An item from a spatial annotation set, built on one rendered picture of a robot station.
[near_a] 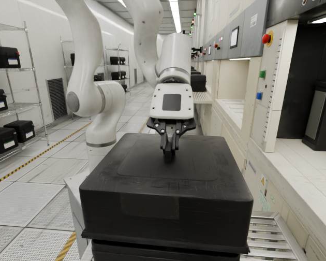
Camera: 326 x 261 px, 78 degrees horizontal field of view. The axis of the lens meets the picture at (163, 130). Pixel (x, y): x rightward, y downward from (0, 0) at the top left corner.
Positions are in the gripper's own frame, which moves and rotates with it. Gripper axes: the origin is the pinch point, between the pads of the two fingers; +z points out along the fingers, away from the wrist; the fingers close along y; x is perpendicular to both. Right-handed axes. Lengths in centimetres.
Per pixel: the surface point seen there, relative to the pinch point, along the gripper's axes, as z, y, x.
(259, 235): 16.5, 26.6, 28.6
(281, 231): 14.7, 33.9, 30.6
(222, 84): -136, 43, 145
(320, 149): -21, 65, 50
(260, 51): -62, 37, 31
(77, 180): 1, -43, 44
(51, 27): -323, -267, 207
